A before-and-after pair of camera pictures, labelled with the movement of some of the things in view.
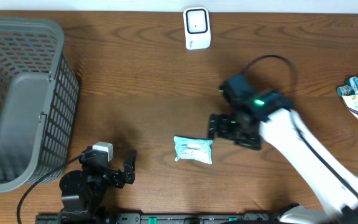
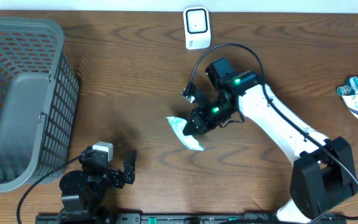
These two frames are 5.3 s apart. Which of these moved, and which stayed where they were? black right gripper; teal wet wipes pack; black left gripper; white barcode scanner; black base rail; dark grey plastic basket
Moved: black right gripper; teal wet wipes pack
Stayed: black left gripper; black base rail; white barcode scanner; dark grey plastic basket
